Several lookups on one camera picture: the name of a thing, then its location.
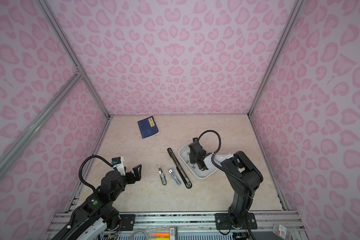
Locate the white plastic tray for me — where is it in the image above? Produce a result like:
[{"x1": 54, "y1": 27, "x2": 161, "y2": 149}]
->
[{"x1": 179, "y1": 142, "x2": 218, "y2": 180}]

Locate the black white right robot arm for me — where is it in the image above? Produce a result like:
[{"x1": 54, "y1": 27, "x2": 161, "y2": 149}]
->
[{"x1": 189, "y1": 138, "x2": 264, "y2": 230}]

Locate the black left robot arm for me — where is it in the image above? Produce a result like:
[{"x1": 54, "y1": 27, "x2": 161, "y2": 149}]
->
[{"x1": 53, "y1": 165, "x2": 142, "y2": 240}]

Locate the blue book yellow label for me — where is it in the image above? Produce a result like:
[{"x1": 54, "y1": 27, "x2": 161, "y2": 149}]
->
[{"x1": 138, "y1": 116, "x2": 160, "y2": 139}]

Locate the orange marker pen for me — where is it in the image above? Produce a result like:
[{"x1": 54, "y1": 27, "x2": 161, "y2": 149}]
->
[{"x1": 151, "y1": 233, "x2": 170, "y2": 238}]

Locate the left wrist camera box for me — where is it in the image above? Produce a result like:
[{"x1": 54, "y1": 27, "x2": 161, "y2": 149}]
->
[{"x1": 112, "y1": 156, "x2": 126, "y2": 176}]

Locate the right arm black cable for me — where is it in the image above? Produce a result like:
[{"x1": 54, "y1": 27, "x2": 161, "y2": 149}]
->
[{"x1": 197, "y1": 129, "x2": 222, "y2": 155}]

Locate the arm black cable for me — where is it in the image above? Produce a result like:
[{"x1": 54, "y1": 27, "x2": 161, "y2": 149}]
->
[
  {"x1": 78, "y1": 155, "x2": 115, "y2": 193},
  {"x1": 197, "y1": 129, "x2": 222, "y2": 155}
]

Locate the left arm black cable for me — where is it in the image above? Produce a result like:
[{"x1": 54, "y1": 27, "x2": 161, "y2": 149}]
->
[{"x1": 78, "y1": 155, "x2": 115, "y2": 193}]

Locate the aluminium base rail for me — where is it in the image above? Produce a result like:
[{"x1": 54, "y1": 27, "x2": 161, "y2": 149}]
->
[{"x1": 44, "y1": 211, "x2": 307, "y2": 240}]

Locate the aluminium frame corner post left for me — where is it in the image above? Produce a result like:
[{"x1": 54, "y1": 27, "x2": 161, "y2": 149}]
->
[{"x1": 35, "y1": 0, "x2": 111, "y2": 120}]

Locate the aluminium frame corner post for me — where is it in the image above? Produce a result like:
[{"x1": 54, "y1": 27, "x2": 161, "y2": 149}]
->
[
  {"x1": 35, "y1": 0, "x2": 111, "y2": 120},
  {"x1": 248, "y1": 0, "x2": 307, "y2": 119}
]

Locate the aluminium diagonal frame bar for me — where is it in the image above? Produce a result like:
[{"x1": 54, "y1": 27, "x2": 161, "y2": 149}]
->
[{"x1": 0, "y1": 71, "x2": 83, "y2": 181}]

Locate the aluminium frame corner post right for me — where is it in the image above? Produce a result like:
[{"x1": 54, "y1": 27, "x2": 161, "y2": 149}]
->
[{"x1": 248, "y1": 0, "x2": 307, "y2": 119}]

